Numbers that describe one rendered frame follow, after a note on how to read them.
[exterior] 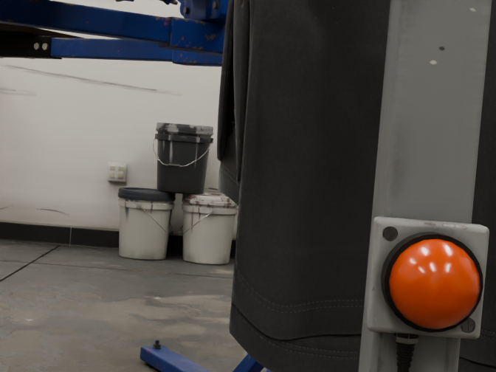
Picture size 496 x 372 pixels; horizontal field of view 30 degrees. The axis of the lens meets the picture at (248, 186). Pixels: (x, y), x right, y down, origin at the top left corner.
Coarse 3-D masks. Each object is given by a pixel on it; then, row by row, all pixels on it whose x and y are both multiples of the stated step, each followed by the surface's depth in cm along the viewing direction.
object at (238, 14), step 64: (256, 0) 69; (320, 0) 70; (384, 0) 69; (256, 64) 69; (320, 64) 70; (384, 64) 69; (256, 128) 70; (320, 128) 70; (256, 192) 70; (320, 192) 71; (256, 256) 70; (320, 256) 71; (256, 320) 70; (320, 320) 72
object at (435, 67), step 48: (432, 0) 41; (480, 0) 41; (432, 48) 41; (480, 48) 41; (384, 96) 44; (432, 96) 41; (480, 96) 41; (384, 144) 43; (432, 144) 41; (384, 192) 42; (432, 192) 41; (384, 240) 40; (480, 240) 40; (384, 336) 41; (432, 336) 41
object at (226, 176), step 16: (224, 32) 74; (224, 48) 72; (224, 64) 72; (224, 80) 72; (224, 96) 72; (224, 112) 73; (224, 128) 75; (224, 144) 76; (224, 160) 78; (224, 176) 79; (224, 192) 79
